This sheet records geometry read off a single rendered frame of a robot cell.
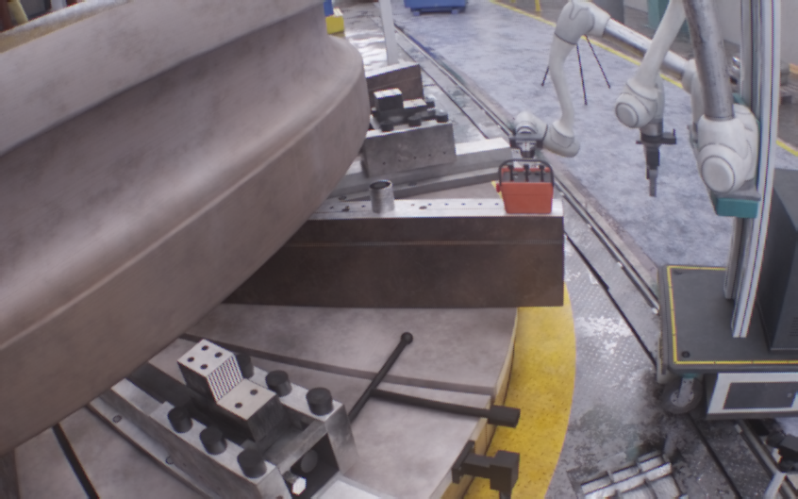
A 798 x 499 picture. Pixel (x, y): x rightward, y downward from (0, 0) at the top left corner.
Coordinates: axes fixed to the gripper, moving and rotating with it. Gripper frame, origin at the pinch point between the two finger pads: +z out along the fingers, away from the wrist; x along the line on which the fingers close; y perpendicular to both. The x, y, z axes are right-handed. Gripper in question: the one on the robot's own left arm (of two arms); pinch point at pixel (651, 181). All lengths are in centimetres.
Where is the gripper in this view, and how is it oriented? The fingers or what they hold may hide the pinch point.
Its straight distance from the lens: 206.4
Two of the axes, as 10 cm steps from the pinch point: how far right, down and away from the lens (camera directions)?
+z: 1.2, 8.6, 5.0
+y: -9.5, -0.4, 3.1
